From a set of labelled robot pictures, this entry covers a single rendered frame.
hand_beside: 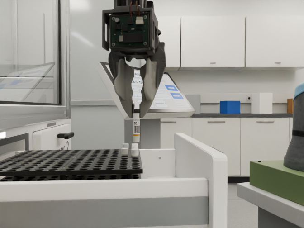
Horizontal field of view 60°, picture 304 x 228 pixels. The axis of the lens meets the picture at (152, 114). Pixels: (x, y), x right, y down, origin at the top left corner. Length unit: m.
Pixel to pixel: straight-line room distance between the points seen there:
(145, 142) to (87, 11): 1.26
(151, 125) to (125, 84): 0.95
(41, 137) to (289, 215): 0.60
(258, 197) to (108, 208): 0.52
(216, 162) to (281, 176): 0.44
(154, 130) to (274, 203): 0.80
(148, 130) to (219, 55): 2.66
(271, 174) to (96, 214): 0.53
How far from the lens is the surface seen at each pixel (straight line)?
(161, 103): 1.30
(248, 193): 0.81
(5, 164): 0.45
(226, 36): 3.95
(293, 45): 4.26
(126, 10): 0.39
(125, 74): 0.43
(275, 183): 0.77
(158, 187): 0.34
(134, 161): 0.42
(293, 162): 0.77
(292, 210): 0.71
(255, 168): 0.81
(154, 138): 1.39
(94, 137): 2.12
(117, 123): 2.08
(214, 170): 0.33
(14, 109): 0.57
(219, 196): 0.34
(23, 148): 0.63
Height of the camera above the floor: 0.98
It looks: 1 degrees down
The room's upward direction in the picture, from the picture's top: straight up
